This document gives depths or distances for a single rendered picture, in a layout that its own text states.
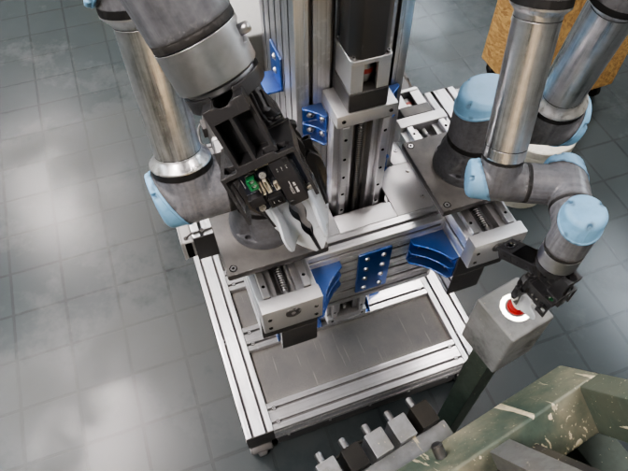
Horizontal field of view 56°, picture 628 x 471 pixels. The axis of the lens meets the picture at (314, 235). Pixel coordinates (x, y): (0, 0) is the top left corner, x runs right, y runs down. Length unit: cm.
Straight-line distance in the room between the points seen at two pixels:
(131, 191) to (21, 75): 107
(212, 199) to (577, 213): 63
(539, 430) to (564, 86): 67
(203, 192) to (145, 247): 152
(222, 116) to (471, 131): 87
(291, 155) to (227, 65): 9
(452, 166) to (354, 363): 90
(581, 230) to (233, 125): 71
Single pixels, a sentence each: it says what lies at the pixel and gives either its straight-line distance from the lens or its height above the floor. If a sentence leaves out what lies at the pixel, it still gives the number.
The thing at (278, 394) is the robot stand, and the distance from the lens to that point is 200.
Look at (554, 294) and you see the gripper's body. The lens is 122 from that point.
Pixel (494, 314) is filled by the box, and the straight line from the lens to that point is 136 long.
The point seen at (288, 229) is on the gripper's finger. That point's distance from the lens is 59.
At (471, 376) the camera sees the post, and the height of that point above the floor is 58.
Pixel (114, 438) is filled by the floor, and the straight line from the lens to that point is 227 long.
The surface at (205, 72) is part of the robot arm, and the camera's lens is 49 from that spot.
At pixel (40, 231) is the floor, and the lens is 281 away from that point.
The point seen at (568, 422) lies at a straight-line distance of 136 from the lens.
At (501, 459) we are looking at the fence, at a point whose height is 93.
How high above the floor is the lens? 208
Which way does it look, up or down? 55 degrees down
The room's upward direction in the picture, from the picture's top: straight up
